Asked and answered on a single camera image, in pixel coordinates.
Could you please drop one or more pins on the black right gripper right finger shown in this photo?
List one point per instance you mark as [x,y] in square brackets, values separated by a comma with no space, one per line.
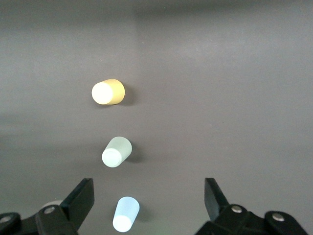
[215,205]

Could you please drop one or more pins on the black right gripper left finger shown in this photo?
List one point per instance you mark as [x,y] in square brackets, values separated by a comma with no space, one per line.
[78,203]

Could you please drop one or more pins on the pale green plastic cup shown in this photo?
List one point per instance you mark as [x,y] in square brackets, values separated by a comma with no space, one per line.
[116,153]

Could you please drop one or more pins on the yellow plastic cup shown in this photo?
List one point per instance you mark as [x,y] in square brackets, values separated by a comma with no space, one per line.
[107,91]

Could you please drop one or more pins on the light blue plastic cup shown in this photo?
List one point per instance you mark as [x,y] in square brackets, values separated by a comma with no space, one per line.
[124,216]

